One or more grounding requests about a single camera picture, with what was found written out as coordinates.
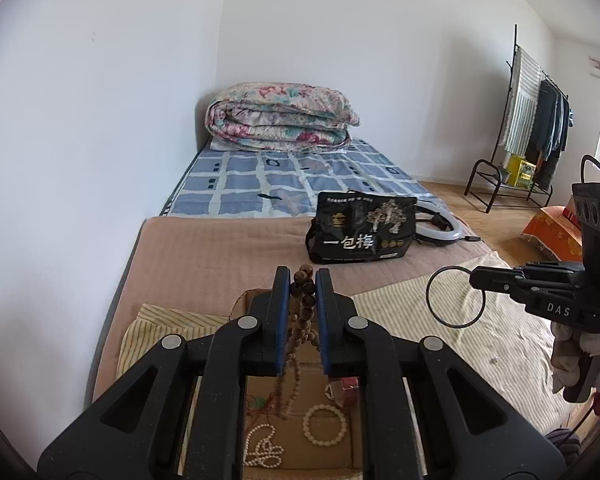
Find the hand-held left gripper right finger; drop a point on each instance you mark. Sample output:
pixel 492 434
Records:
pixel 322 320

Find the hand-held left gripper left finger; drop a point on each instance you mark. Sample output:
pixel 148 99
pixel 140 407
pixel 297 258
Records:
pixel 280 320

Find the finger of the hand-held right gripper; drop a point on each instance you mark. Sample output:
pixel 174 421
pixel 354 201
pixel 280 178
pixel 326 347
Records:
pixel 535 292
pixel 555 269

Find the black bangle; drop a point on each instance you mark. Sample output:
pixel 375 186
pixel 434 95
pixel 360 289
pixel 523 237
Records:
pixel 430 305

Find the brown cardboard box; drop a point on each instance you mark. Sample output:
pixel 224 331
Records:
pixel 300 440

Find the person's right hand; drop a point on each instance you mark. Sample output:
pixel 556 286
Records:
pixel 570 355

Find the red and tan box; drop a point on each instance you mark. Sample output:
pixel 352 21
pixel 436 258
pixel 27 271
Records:
pixel 572 212

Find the striped cream blanket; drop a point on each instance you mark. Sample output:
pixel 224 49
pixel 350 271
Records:
pixel 480 355

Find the black snack bag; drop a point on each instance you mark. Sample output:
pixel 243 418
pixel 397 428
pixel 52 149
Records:
pixel 360 230

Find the brown blanket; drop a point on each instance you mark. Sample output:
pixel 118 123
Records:
pixel 205 250

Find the yellow crate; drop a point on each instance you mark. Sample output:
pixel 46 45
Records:
pixel 520 171

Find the black metal clothes rack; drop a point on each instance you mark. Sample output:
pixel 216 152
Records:
pixel 485 180

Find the dark hanging clothes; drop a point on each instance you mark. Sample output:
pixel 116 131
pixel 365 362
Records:
pixel 547 130

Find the blue checked bedsheet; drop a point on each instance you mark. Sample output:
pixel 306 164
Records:
pixel 260 180

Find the striped hanging towel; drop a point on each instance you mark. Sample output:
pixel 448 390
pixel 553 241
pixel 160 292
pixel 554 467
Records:
pixel 520 100

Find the folded floral quilt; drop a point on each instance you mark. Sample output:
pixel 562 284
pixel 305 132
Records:
pixel 280 115

